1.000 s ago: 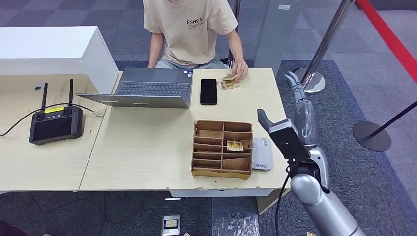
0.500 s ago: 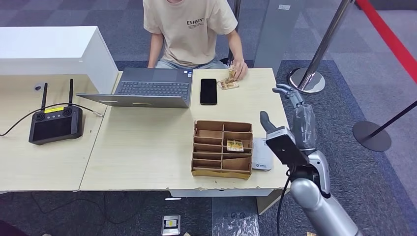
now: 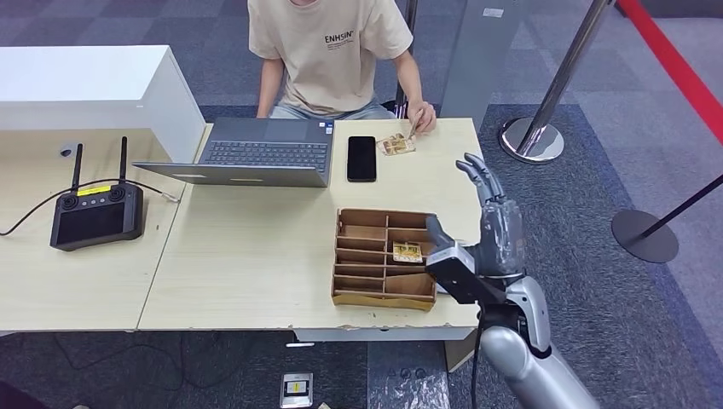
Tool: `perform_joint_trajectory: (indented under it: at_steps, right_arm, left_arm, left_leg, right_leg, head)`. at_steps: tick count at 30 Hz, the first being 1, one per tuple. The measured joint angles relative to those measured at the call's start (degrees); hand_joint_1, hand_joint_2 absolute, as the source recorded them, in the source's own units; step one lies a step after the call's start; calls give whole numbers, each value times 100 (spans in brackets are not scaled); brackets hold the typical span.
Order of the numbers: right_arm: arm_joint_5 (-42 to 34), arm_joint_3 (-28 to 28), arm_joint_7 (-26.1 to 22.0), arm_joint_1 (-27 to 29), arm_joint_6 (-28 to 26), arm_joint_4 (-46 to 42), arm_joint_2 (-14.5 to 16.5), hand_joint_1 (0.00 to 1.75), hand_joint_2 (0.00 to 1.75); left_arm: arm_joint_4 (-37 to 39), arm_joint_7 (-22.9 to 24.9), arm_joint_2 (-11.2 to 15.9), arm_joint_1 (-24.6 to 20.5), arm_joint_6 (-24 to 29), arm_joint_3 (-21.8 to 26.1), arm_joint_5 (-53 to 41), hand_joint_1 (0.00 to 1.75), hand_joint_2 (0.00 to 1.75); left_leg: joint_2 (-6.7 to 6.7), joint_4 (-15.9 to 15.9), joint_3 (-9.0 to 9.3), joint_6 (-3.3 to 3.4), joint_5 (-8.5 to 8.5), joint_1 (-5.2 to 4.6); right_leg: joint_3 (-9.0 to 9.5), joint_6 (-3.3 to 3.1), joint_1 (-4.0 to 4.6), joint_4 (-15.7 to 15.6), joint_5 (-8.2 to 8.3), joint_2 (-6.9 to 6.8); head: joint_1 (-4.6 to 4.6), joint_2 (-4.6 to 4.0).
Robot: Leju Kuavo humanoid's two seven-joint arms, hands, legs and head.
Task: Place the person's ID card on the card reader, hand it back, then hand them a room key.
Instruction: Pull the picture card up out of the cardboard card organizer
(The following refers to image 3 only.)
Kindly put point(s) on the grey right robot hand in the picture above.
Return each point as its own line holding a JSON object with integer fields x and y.
{"x": 503, "y": 237}

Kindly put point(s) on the person's left hand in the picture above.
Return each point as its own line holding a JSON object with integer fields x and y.
{"x": 423, "y": 115}

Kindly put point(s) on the person's right forearm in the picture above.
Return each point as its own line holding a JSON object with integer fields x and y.
{"x": 270, "y": 87}

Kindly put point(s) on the person's left forearm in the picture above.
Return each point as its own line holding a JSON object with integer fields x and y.
{"x": 409, "y": 79}

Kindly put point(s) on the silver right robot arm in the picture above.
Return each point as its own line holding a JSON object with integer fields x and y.
{"x": 531, "y": 361}

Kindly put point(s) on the person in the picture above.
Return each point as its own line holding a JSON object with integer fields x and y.
{"x": 333, "y": 62}

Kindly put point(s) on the brown cardboard card organizer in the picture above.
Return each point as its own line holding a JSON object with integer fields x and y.
{"x": 361, "y": 299}

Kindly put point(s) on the dark metal pole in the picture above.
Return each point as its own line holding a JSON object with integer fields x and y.
{"x": 401, "y": 99}

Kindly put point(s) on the black smartphone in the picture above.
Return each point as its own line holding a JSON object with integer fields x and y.
{"x": 362, "y": 158}

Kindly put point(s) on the grey upright panel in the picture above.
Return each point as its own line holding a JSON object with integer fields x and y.
{"x": 486, "y": 56}

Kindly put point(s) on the pale wooden desk leg panel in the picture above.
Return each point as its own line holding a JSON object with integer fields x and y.
{"x": 460, "y": 353}

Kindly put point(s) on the black stanchion with round base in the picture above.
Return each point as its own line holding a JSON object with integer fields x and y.
{"x": 644, "y": 237}

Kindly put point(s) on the grey open laptop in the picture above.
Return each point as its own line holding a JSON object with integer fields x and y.
{"x": 265, "y": 152}

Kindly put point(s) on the clear plastic film sheet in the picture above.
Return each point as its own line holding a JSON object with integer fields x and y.
{"x": 412, "y": 392}

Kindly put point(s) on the white strip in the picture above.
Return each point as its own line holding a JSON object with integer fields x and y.
{"x": 299, "y": 344}

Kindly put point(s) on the red barrier belt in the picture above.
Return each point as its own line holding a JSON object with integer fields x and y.
{"x": 678, "y": 62}

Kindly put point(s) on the silver floor socket plate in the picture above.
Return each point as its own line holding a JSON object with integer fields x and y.
{"x": 296, "y": 389}

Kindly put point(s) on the white cabinet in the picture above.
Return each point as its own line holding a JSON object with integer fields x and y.
{"x": 85, "y": 84}

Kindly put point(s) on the black remote controller with antennas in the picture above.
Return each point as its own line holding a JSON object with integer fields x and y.
{"x": 93, "y": 223}

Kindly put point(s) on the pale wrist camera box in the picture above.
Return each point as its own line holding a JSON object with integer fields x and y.
{"x": 457, "y": 274}

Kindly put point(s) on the chrome stanchion post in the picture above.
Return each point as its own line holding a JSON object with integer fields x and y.
{"x": 531, "y": 141}

